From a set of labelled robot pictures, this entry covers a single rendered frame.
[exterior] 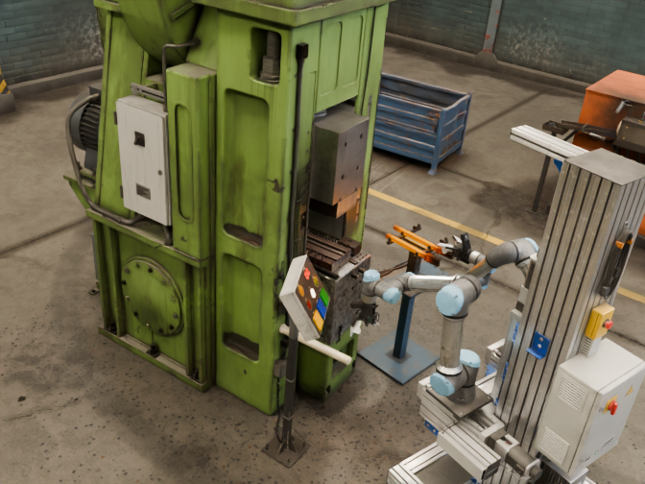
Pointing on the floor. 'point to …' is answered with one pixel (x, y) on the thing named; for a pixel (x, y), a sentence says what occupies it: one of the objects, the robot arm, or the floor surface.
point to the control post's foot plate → (286, 450)
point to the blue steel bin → (420, 119)
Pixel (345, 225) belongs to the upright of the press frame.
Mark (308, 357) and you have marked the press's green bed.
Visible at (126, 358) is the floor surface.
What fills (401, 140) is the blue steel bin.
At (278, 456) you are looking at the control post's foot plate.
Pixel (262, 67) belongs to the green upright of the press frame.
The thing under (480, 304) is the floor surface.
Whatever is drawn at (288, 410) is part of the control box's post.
